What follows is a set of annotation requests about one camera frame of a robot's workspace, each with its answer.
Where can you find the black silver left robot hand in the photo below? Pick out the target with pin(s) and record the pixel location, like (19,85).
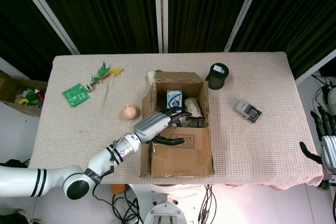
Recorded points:
(151,127)

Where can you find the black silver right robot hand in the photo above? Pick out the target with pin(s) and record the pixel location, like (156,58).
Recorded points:
(329,148)

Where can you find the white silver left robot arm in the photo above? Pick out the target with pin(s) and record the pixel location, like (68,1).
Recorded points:
(21,179)

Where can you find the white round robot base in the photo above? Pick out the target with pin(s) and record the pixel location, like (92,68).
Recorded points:
(168,200)

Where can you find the cardboard box with toys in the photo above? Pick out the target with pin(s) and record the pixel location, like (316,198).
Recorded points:
(10,87)

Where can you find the peach wooden ball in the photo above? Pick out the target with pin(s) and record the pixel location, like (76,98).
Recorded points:
(130,111)

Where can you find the blue white small box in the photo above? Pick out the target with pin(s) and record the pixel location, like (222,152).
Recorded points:
(174,98)

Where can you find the dark grey packaged item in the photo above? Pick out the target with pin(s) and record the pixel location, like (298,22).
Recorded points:
(194,122)

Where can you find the beige crumpled package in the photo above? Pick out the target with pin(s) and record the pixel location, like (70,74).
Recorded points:
(193,107)

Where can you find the orange flat object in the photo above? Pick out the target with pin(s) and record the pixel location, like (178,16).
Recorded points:
(118,189)

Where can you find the colourful feather shuttlecock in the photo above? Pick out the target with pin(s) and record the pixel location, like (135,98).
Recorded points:
(101,75)

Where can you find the beige waffle tablecloth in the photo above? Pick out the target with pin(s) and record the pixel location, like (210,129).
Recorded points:
(78,134)

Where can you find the black mesh pen holder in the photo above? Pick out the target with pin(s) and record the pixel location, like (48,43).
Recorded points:
(216,79)

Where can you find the green printed packet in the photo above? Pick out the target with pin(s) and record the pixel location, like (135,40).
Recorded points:
(76,94)

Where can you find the grey black date stamp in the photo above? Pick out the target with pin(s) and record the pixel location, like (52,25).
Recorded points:
(246,110)

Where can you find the dark pleated curtain panel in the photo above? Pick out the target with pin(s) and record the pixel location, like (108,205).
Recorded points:
(296,11)
(204,11)
(105,11)
(23,37)

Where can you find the white partition frame post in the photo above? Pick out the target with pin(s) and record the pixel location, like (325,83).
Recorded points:
(47,14)
(315,68)
(160,11)
(244,11)

